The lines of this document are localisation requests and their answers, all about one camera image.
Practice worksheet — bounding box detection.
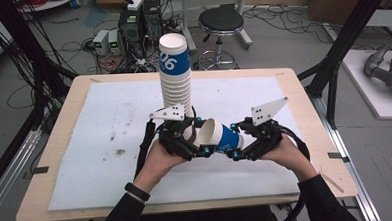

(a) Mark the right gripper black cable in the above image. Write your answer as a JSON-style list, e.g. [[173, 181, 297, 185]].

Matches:
[[274, 125, 314, 221]]

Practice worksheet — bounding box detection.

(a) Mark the black computer tower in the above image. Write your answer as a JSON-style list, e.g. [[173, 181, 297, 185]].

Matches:
[[117, 6, 147, 59], [142, 0, 164, 39]]

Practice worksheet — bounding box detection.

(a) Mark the person's right hand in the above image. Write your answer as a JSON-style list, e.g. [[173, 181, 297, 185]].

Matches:
[[258, 132, 320, 185]]

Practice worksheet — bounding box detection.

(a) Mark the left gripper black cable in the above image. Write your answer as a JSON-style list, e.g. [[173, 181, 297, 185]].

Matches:
[[132, 120, 159, 179]]

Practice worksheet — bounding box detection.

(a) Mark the stack of paper cups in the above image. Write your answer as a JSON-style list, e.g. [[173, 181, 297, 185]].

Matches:
[[157, 32, 197, 141]]

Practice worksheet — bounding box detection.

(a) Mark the aluminium rail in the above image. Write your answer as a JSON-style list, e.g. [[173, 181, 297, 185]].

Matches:
[[0, 126, 47, 221], [312, 94, 383, 221]]

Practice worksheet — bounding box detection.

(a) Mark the white table mat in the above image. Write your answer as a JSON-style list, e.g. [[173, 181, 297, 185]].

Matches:
[[43, 73, 303, 212]]

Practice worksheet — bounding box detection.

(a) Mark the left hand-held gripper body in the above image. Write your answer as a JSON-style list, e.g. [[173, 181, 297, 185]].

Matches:
[[148, 103, 200, 164]]

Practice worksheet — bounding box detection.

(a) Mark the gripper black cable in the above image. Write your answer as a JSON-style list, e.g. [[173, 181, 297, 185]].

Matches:
[[274, 125, 314, 221], [132, 120, 159, 179]]

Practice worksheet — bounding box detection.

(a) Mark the person's left hand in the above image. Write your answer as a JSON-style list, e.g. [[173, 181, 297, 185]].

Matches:
[[131, 137, 189, 194]]

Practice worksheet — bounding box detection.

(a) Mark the black tape strip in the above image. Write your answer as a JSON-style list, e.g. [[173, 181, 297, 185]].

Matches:
[[21, 166, 51, 181], [327, 151, 350, 165]]

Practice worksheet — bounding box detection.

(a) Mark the cardboard box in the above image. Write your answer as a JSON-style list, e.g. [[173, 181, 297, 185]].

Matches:
[[307, 0, 376, 27]]

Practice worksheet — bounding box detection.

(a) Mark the black round stool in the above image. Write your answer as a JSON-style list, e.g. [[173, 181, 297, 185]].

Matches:
[[195, 6, 255, 72]]

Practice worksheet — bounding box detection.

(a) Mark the black wrist band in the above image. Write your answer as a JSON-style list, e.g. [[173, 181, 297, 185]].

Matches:
[[123, 181, 152, 204]]

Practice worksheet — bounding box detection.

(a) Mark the grey power supply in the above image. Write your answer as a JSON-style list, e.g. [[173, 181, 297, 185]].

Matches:
[[91, 28, 111, 57], [107, 29, 123, 56]]

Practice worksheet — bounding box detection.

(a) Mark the white platform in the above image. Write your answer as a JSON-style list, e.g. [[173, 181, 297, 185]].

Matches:
[[341, 47, 392, 123]]

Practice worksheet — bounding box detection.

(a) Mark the white blue single cup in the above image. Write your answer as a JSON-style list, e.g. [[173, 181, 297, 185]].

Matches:
[[191, 116, 246, 156]]

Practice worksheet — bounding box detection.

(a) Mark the white box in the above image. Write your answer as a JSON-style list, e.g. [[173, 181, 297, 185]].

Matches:
[[126, 0, 146, 12]]

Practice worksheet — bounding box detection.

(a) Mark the black frame post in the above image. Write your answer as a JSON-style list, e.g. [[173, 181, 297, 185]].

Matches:
[[0, 0, 81, 135], [293, 0, 392, 131]]

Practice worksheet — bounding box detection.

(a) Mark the black wire cup holder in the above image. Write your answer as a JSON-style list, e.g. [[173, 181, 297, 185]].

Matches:
[[191, 104, 199, 127]]

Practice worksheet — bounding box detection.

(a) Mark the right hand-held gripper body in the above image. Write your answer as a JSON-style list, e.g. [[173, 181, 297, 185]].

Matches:
[[240, 96, 291, 162]]

